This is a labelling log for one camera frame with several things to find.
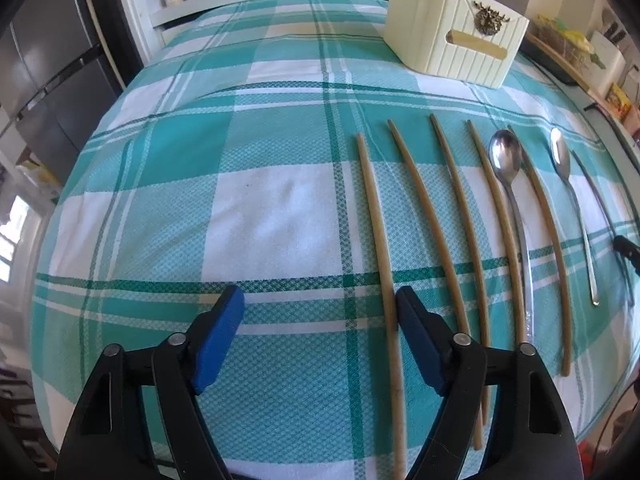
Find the large steel spoon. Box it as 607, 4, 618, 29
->
489, 129, 536, 346

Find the white knife block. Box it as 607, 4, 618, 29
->
587, 29, 629, 97

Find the wooden chopstick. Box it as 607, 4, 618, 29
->
466, 119, 527, 347
386, 119, 485, 452
429, 113, 490, 424
507, 125, 572, 377
355, 133, 407, 480

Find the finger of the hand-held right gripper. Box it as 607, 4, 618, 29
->
613, 235, 640, 277

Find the wooden cutting board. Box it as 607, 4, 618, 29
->
525, 30, 617, 111

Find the dark thin chopstick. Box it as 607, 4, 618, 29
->
570, 151, 634, 307

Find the yellow snack packet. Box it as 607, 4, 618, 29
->
607, 83, 632, 121

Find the cream utensil holder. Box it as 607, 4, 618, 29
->
384, 0, 531, 90

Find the black tray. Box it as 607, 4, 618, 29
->
521, 35, 587, 86

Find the teal checked tablecloth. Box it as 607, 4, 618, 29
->
30, 0, 640, 480

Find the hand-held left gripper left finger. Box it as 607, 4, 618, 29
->
54, 285, 246, 480

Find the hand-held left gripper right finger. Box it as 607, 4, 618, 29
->
395, 286, 583, 480

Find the yellow green snack bag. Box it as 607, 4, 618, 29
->
534, 15, 597, 57

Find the dark refrigerator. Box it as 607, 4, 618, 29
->
0, 0, 123, 173

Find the small steel spoon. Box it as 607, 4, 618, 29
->
549, 127, 601, 307

